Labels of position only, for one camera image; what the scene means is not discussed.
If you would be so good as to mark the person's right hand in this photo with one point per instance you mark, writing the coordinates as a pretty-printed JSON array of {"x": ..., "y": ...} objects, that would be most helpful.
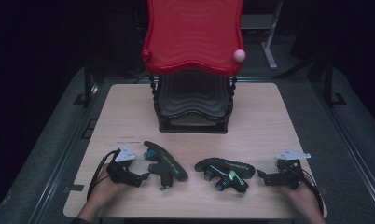
[{"x": 300, "y": 196}]

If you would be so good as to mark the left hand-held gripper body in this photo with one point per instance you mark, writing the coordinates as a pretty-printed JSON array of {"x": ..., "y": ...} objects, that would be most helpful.
[{"x": 123, "y": 174}]

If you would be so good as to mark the red and black shoe rack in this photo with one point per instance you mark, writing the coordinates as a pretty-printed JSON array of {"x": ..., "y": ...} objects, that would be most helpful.
[{"x": 193, "y": 34}]

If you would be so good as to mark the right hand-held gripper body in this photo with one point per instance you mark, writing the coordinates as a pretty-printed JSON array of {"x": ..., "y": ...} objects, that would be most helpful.
[{"x": 286, "y": 177}]

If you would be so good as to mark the person's left hand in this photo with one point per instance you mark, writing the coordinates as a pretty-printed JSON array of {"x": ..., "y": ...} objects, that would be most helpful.
[{"x": 104, "y": 186}]

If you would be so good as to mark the white metal stand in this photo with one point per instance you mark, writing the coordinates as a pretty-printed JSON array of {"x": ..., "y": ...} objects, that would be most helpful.
[{"x": 269, "y": 46}]

